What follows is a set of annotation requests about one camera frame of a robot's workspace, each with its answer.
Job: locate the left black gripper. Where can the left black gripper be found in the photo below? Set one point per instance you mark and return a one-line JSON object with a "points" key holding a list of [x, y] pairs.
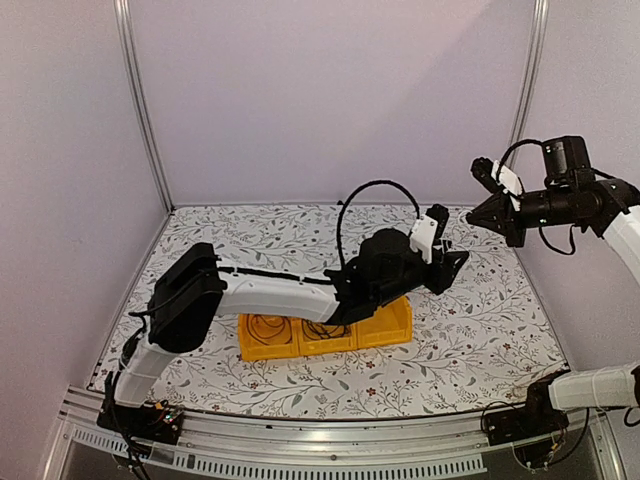
{"points": [[445, 274]]}

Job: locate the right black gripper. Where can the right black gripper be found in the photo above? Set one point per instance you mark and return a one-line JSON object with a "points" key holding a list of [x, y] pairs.
{"points": [[494, 206]]}

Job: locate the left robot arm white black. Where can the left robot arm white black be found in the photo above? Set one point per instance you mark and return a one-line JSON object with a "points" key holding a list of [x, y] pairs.
{"points": [[196, 289]]}

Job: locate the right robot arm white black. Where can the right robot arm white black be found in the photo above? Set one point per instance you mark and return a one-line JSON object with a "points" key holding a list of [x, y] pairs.
{"points": [[581, 197]]}

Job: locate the right yellow plastic bin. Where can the right yellow plastic bin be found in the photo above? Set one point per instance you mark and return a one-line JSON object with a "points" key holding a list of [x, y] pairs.
{"points": [[390, 325]]}

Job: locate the yellow plastic bin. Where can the yellow plastic bin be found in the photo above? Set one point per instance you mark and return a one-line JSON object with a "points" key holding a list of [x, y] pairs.
{"points": [[319, 339], [266, 337], [390, 325]]}

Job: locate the floral patterned table mat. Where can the floral patterned table mat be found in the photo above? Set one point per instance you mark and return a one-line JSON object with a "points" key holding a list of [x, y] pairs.
{"points": [[482, 342]]}

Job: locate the middle yellow plastic bin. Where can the middle yellow plastic bin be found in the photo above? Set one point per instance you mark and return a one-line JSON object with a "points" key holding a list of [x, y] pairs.
{"points": [[319, 339]]}

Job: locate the left yellow plastic bin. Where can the left yellow plastic bin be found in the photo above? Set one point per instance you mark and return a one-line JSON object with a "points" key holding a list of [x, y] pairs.
{"points": [[266, 337]]}

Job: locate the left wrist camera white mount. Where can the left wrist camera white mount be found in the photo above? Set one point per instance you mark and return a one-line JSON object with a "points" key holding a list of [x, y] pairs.
{"points": [[425, 237]]}

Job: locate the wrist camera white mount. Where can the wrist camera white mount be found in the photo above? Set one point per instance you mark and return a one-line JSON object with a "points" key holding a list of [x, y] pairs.
{"points": [[425, 237], [498, 179]]}

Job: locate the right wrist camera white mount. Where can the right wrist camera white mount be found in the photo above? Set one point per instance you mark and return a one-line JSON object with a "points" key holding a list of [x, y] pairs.
{"points": [[498, 179]]}

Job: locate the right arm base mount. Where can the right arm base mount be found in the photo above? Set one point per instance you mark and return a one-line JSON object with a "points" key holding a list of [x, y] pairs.
{"points": [[504, 423]]}

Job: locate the front aluminium rail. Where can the front aluminium rail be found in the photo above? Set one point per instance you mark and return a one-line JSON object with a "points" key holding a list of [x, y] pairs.
{"points": [[221, 446]]}

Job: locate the right aluminium frame post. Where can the right aluminium frame post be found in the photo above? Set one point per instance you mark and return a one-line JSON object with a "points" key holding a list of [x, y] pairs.
{"points": [[529, 36]]}

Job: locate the aluminium frame post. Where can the aluminium frame post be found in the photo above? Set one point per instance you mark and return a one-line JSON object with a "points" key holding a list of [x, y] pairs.
{"points": [[134, 75], [529, 36]]}

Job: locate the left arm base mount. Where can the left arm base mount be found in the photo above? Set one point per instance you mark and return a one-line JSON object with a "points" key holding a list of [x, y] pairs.
{"points": [[160, 422]]}

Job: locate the left aluminium frame post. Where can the left aluminium frame post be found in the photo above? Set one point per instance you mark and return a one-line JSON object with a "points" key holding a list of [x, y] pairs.
{"points": [[134, 75]]}

